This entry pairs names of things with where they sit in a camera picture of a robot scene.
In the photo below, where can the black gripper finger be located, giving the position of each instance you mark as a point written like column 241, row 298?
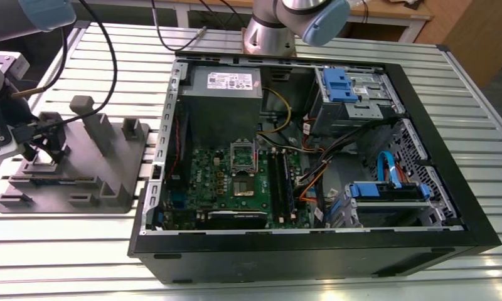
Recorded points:
column 58, row 141
column 30, row 152

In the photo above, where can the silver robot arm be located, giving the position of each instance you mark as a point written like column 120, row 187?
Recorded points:
column 271, row 34

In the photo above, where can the CPU socket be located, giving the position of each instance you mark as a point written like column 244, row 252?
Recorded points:
column 244, row 188

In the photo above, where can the RAM stick with blue label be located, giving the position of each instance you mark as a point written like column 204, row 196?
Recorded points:
column 53, row 182

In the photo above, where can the grey parts rack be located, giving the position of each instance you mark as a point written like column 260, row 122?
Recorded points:
column 92, row 175

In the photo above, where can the blue board connector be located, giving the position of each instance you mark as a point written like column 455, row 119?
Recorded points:
column 177, row 200

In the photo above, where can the green motherboard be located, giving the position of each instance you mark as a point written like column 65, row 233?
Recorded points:
column 208, row 188

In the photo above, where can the grey power supply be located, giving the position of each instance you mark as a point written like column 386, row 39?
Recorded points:
column 217, row 106

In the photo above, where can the black graphics card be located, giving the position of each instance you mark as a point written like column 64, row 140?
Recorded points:
column 237, row 218

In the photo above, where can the black RAM slot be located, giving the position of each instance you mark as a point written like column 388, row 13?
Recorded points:
column 275, row 188
column 279, row 188
column 284, row 188

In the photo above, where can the black PC case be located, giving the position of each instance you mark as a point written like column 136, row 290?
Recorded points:
column 275, row 260

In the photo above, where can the blue drive bay latch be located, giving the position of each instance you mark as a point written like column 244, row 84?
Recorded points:
column 338, row 84

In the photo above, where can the metal drive cage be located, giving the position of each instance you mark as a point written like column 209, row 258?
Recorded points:
column 367, row 109

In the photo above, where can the blue disk carrier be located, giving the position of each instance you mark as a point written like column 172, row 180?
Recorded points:
column 367, row 189

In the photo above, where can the metal disk bay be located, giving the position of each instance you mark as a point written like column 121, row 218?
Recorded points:
column 392, row 205

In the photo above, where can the wooden desk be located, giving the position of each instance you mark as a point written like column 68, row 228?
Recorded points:
column 400, row 12

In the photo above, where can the wooden cabinet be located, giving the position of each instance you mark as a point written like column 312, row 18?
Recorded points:
column 477, row 37

